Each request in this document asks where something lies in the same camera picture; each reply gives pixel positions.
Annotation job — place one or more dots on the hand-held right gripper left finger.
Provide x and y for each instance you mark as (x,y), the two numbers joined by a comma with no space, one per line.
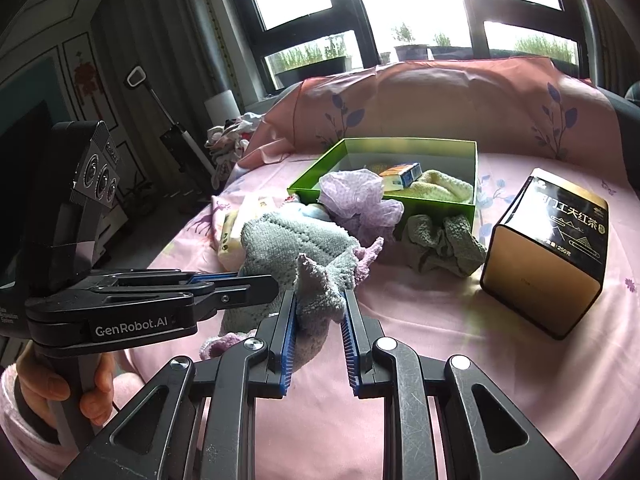
(287,340)

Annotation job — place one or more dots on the black gold tea tin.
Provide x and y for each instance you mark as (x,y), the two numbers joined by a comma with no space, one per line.
(530,280)

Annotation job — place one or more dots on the dark chair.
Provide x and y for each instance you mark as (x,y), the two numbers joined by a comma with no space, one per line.
(625,115)

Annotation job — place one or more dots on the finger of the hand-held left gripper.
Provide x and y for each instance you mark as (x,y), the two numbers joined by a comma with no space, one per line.
(210,276)
(240,292)

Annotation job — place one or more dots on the person's left hand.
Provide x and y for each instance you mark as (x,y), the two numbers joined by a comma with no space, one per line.
(100,390)

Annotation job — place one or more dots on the upright floor cleaner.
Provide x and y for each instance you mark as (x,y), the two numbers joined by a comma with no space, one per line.
(175,137)

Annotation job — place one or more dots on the cream yellow towel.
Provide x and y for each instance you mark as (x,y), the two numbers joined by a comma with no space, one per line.
(440,187)

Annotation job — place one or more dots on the grey curtain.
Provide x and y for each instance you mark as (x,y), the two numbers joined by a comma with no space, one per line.
(165,20)

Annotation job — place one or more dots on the small blue orange carton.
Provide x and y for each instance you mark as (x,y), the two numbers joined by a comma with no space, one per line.
(400,176)

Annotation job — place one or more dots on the black window frame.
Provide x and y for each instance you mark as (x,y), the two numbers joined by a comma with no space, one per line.
(360,10)

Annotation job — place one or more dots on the pink leaf print pillow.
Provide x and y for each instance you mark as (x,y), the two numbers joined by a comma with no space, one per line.
(450,100)

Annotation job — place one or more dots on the green knitted towel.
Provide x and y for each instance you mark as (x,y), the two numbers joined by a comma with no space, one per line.
(450,245)

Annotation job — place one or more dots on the white cylinder bin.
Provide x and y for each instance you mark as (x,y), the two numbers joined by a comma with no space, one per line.
(222,105)

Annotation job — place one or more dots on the cream tissue pack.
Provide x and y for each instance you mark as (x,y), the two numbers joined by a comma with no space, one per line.
(232,240)

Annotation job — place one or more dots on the black flower pot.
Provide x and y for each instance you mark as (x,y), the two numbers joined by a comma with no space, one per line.
(411,52)
(450,52)

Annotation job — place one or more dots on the pink floral bedsheet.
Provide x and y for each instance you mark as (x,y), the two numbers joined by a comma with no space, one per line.
(450,410)

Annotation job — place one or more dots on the person's left forearm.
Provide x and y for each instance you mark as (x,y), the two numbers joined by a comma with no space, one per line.
(25,435)

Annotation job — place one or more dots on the grey knitted cloth pink trim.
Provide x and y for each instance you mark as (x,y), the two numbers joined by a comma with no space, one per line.
(285,245)

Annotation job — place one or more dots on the long black planter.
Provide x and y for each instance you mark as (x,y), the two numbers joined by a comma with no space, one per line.
(310,71)

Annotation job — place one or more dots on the purple mesh bath pouf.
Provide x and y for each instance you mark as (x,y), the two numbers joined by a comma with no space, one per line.
(355,195)

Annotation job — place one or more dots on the green cardboard box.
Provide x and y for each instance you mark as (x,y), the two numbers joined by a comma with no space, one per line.
(400,152)

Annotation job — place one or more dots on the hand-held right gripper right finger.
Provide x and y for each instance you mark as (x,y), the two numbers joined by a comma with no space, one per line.
(350,345)

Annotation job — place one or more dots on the pile of clothes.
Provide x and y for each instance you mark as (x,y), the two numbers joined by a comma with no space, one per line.
(227,140)

